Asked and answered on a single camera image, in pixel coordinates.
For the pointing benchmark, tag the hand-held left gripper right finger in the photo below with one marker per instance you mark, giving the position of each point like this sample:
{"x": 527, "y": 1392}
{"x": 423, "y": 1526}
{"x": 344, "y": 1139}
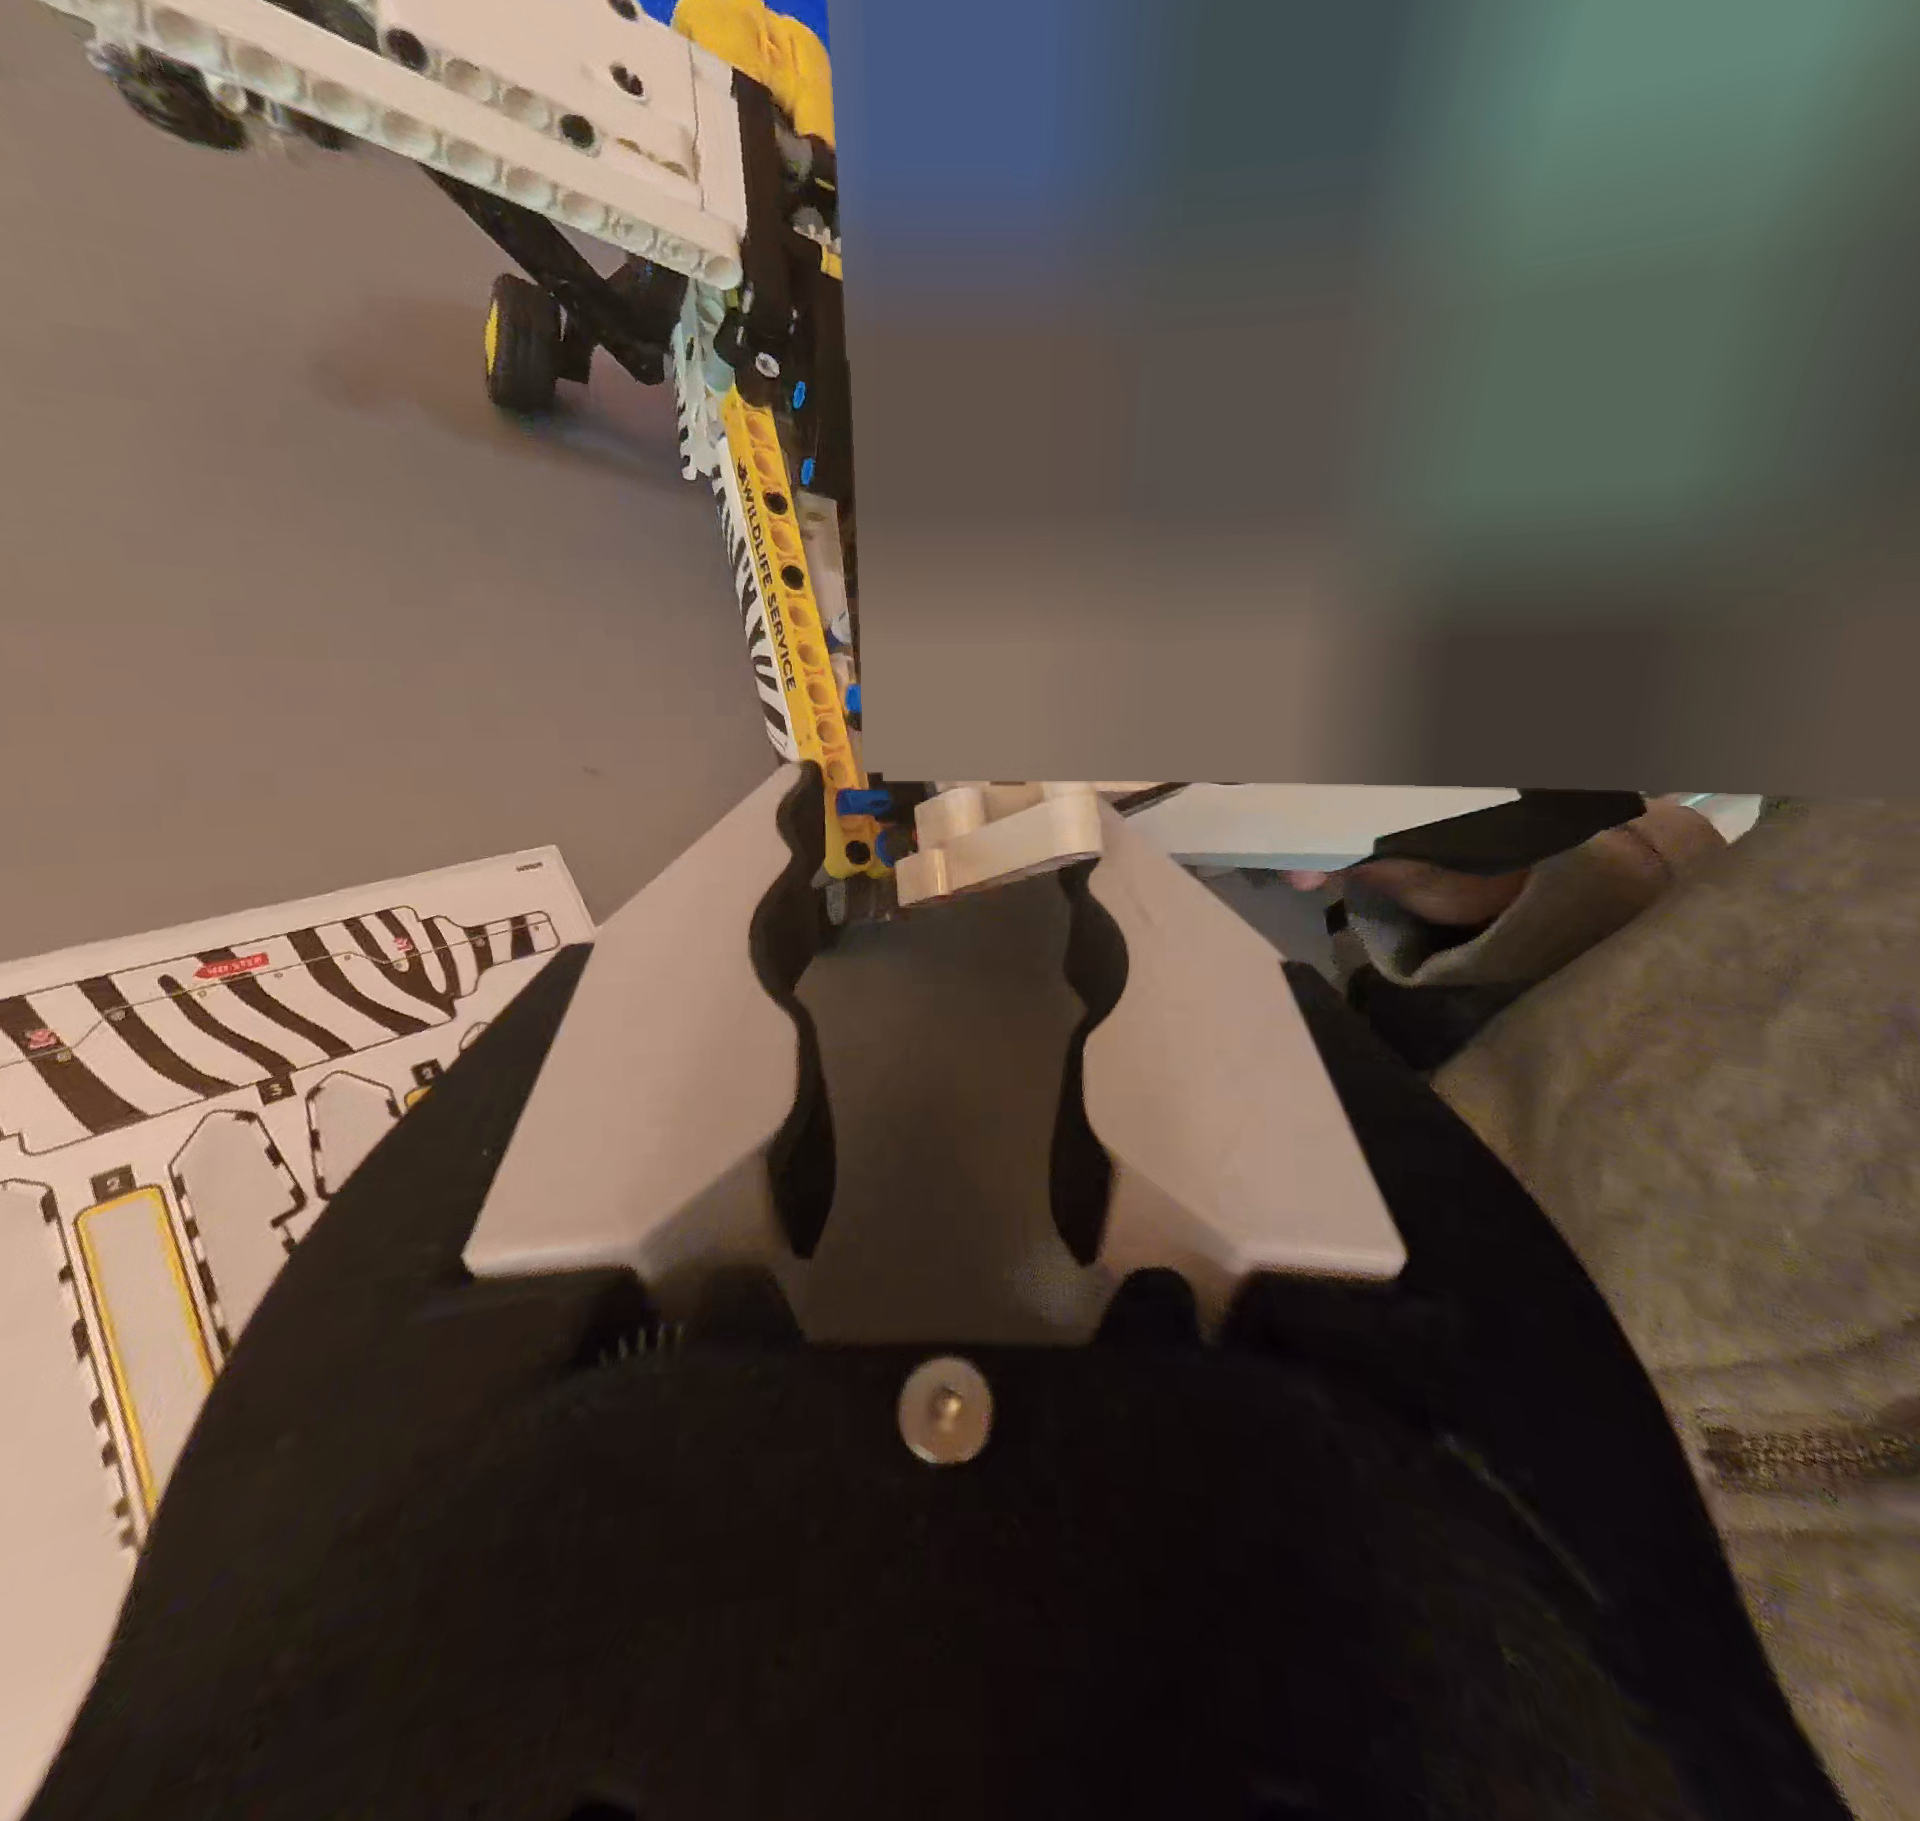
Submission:
{"x": 1231, "y": 1103}

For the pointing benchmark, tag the white yellow lego airplane model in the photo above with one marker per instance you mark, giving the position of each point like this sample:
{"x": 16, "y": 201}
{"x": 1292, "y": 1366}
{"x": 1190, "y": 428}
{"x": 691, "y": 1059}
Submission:
{"x": 452, "y": 38}

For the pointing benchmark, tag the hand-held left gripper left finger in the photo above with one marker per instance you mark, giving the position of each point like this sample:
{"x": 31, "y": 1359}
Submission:
{"x": 631, "y": 1088}

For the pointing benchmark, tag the zebra striped sticker sheet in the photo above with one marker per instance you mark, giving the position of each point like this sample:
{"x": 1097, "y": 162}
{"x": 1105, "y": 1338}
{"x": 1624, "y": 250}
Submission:
{"x": 152, "y": 1042}

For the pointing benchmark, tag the person's right forearm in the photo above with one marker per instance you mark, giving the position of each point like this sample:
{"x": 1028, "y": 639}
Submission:
{"x": 1727, "y": 938}

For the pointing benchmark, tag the person's right hand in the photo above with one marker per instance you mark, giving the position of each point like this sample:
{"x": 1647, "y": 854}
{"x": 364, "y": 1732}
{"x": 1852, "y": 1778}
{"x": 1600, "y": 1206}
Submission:
{"x": 1457, "y": 898}

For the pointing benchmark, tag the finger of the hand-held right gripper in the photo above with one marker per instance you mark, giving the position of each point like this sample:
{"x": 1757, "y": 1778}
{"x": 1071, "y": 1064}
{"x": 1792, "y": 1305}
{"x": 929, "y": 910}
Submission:
{"x": 1292, "y": 819}

